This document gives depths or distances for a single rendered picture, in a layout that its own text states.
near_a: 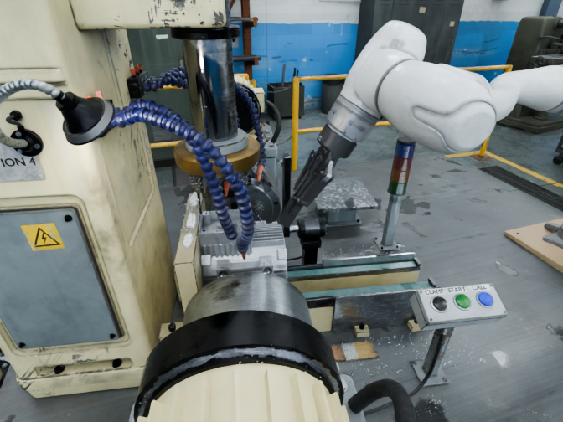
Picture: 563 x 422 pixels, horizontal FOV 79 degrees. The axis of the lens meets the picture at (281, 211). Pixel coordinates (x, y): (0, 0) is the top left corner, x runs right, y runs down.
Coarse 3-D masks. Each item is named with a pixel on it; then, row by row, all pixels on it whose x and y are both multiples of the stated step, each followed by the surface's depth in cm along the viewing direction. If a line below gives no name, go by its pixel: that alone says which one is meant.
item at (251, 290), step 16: (256, 272) 63; (208, 288) 62; (224, 288) 60; (240, 288) 60; (256, 288) 60; (272, 288) 61; (288, 288) 64; (192, 304) 63; (208, 304) 59; (224, 304) 57; (240, 304) 56; (256, 304) 57; (272, 304) 57; (288, 304) 60; (304, 304) 65; (192, 320) 59; (304, 320) 60
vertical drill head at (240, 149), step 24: (192, 48) 59; (216, 48) 59; (192, 72) 61; (216, 72) 61; (192, 96) 64; (216, 96) 63; (192, 120) 68; (216, 120) 65; (216, 144) 66; (240, 144) 69; (192, 168) 66; (216, 168) 66; (240, 168) 68
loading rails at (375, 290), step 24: (312, 264) 102; (336, 264) 102; (360, 264) 103; (384, 264) 103; (408, 264) 103; (312, 288) 101; (336, 288) 103; (360, 288) 94; (384, 288) 94; (408, 288) 94; (432, 288) 92; (312, 312) 92; (336, 312) 92; (360, 312) 93; (384, 312) 94; (408, 312) 96; (360, 336) 94
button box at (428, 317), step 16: (448, 288) 72; (464, 288) 72; (480, 288) 72; (416, 304) 72; (448, 304) 70; (480, 304) 70; (496, 304) 70; (416, 320) 72; (432, 320) 68; (448, 320) 68; (464, 320) 69; (480, 320) 70; (496, 320) 71
